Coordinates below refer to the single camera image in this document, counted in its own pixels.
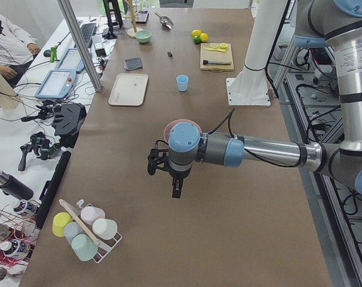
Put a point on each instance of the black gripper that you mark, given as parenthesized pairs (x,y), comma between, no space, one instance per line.
(177,176)

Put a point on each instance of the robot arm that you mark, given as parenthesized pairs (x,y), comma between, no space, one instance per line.
(339,23)

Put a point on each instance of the pink bowl of ice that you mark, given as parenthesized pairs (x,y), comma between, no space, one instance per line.
(170,125)

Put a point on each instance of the white cup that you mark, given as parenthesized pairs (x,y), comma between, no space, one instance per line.
(105,228)

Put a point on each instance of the pink cup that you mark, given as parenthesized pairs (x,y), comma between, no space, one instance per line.
(90,214)

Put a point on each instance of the light blue plastic cup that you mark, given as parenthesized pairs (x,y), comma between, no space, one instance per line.
(182,82)

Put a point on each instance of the mint green cup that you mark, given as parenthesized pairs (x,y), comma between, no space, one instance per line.
(84,247)

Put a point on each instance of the grey cup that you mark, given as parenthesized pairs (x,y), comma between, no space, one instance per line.
(71,230)

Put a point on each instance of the yellow cup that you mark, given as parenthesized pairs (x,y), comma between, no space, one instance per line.
(60,220)

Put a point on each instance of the metal ice scoop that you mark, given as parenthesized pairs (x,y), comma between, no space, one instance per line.
(165,21)

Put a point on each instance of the cream rabbit tray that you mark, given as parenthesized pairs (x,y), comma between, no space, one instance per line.
(128,90)

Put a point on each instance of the metal muddler black tip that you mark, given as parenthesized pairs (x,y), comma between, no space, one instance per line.
(216,62)

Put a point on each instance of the black plastic housing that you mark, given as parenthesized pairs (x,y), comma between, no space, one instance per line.
(67,122)

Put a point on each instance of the grey folded cloth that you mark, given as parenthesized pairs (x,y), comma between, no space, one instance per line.
(133,64)

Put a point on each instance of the black bar device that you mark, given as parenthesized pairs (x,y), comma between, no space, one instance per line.
(50,189)

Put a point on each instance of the wooden cutting board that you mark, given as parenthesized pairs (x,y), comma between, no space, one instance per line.
(215,55)

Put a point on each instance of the yellow plastic knife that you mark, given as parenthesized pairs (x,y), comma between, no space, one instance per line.
(215,49)

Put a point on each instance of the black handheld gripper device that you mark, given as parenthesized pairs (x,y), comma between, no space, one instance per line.
(41,146)

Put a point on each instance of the green lime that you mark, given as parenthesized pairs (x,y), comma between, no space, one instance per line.
(197,40)

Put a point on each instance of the yellow lemon near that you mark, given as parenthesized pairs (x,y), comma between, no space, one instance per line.
(204,37)

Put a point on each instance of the yellow lemon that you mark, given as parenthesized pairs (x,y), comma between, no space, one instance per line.
(196,32)
(204,37)

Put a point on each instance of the mint green bowl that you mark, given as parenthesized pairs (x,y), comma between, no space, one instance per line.
(143,36)

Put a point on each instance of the yellow lemon far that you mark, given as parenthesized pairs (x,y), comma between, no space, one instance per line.
(196,32)

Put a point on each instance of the blue teach pendant near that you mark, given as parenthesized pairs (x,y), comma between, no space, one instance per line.
(57,84)

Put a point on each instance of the blue teach pendant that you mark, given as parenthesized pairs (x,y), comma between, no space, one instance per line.
(57,84)
(71,60)

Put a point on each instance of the wooden mug tree stand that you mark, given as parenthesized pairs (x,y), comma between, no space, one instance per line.
(132,31)

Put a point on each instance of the blue teach pendant far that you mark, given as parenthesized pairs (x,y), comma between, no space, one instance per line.
(71,60)

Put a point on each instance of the black thermos bottle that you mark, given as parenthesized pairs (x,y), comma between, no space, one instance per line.
(13,187)

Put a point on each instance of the black keyboard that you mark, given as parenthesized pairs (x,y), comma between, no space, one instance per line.
(88,30)

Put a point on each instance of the green clamp tool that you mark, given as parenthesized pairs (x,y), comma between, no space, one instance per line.
(53,54)

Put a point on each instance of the seated person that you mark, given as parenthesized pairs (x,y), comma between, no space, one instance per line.
(18,49)

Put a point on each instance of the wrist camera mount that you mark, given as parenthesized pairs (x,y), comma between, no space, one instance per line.
(158,158)

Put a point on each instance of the white wire cup rack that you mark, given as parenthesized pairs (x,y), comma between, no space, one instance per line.
(106,246)

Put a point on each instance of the wooden rack handle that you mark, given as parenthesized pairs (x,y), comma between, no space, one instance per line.
(74,214)

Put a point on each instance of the aluminium frame post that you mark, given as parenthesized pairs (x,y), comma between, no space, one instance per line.
(71,20)

